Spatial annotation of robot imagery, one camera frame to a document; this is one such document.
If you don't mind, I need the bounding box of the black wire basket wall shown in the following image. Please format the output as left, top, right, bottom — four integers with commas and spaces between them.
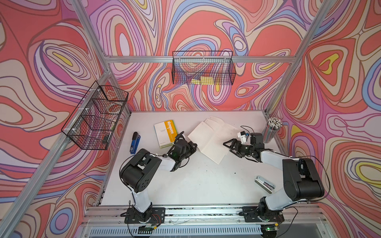
172, 50, 236, 85
61, 81, 129, 150

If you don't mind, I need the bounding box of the black wire basket back wall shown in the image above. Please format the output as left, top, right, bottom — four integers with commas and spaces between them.
172, 50, 236, 85

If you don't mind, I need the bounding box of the white lined notebook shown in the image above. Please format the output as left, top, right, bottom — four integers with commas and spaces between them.
188, 116, 239, 164

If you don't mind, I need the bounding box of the yellow sticky notes pad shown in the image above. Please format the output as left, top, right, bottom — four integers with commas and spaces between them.
190, 76, 215, 85

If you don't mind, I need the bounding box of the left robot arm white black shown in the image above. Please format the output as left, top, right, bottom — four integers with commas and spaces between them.
119, 132, 197, 225

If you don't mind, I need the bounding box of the silver grey stapler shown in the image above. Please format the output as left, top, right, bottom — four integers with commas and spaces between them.
255, 176, 275, 194

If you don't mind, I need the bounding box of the black wire basket left wall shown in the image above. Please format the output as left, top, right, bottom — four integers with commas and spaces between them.
61, 81, 129, 150

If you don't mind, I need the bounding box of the white yellow notebook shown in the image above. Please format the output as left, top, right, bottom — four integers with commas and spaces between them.
154, 120, 178, 148

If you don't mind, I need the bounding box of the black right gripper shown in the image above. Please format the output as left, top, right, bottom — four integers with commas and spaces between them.
223, 139, 255, 158

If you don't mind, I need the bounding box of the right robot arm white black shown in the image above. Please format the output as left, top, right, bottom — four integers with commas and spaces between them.
223, 132, 325, 222

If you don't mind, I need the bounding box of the clear cup of pencils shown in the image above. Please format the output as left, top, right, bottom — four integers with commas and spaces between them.
262, 117, 283, 143

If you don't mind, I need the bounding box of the blue black stapler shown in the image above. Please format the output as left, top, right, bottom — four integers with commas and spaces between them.
130, 131, 141, 154

